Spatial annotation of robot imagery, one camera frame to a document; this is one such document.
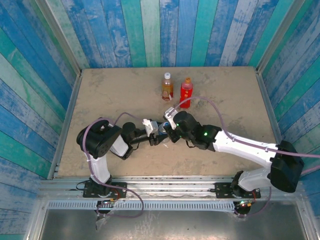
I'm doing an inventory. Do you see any blue label water bottle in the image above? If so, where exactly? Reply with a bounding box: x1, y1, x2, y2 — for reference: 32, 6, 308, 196
157, 121, 168, 135

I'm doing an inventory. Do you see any small circuit board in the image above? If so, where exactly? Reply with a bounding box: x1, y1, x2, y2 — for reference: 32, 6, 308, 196
234, 199, 256, 209
96, 198, 118, 208

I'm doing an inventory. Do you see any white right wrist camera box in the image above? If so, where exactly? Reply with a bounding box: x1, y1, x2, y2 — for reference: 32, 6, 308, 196
162, 107, 181, 126

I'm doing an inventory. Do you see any aluminium corner post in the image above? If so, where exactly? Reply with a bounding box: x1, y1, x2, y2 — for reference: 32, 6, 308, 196
255, 0, 306, 73
34, 0, 83, 75

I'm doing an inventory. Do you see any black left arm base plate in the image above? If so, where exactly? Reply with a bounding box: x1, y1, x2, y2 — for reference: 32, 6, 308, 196
82, 182, 128, 199

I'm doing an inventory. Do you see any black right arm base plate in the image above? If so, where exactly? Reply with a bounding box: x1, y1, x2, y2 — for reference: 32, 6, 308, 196
215, 182, 262, 200

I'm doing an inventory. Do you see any aluminium mounting rail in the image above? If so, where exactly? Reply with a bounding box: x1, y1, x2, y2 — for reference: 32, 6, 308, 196
37, 175, 306, 201

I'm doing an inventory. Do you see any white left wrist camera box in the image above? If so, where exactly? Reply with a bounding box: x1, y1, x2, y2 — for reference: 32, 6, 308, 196
142, 118, 160, 137

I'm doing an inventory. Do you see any red drink bottle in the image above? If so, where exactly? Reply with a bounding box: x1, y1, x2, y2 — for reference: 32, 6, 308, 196
178, 77, 194, 109

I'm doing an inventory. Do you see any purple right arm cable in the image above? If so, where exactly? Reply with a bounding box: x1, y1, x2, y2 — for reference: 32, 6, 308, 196
169, 96, 320, 219

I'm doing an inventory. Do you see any aluminium side rail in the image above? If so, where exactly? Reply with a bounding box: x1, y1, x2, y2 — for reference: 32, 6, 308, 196
255, 67, 296, 180
46, 69, 83, 180

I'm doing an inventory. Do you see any orange tea bottle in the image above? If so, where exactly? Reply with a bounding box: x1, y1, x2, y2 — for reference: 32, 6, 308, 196
161, 72, 175, 102

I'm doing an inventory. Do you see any steel sheet panel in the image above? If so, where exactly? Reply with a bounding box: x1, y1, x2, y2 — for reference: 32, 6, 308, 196
37, 208, 310, 240

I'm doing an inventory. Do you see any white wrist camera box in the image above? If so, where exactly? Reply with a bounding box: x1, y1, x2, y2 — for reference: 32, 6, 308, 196
162, 107, 181, 126
142, 118, 160, 137

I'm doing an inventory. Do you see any slotted grey cable tray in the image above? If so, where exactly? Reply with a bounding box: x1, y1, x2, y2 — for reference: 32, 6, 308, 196
46, 201, 236, 211

